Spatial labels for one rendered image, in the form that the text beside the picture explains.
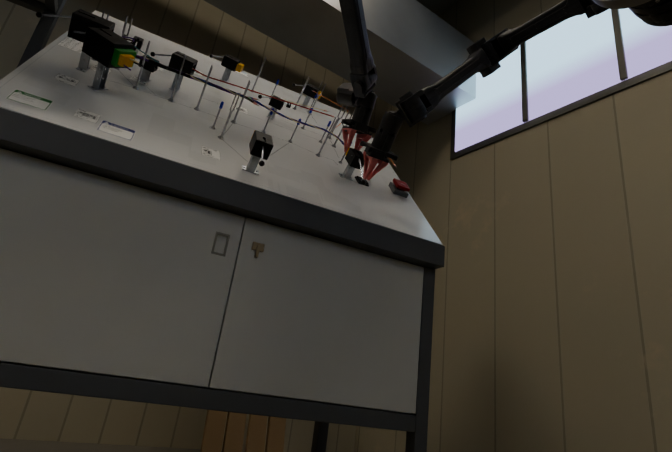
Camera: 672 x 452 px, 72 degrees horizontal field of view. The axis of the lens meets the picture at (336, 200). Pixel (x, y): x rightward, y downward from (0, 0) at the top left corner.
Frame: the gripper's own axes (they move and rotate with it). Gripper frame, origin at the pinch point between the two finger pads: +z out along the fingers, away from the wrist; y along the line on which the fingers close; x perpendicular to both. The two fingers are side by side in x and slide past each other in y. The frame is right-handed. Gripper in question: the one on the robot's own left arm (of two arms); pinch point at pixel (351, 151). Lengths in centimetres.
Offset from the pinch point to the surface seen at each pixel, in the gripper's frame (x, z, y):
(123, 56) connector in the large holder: 7, -2, 70
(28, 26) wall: -216, -28, 131
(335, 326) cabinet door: 34, 47, 6
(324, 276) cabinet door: 28.4, 36.0, 10.6
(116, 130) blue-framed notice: 15, 16, 67
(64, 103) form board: 10, 13, 79
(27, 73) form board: 0, 9, 88
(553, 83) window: -84, -94, -165
